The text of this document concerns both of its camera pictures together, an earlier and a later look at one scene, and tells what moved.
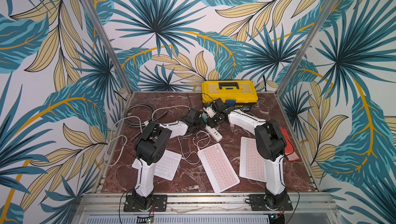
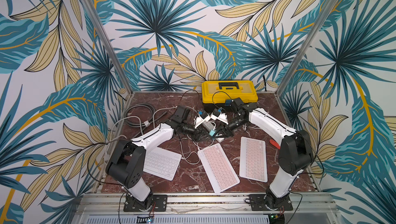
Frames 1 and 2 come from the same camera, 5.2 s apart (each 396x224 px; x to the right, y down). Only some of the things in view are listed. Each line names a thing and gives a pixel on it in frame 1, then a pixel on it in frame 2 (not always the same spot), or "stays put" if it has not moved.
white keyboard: x=166 y=169 stays put
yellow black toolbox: x=242 y=95 stays put
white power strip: x=214 y=132 stays put
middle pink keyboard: x=219 y=170 stays put
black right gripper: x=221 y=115 -> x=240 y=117
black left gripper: x=202 y=125 -> x=198 y=136
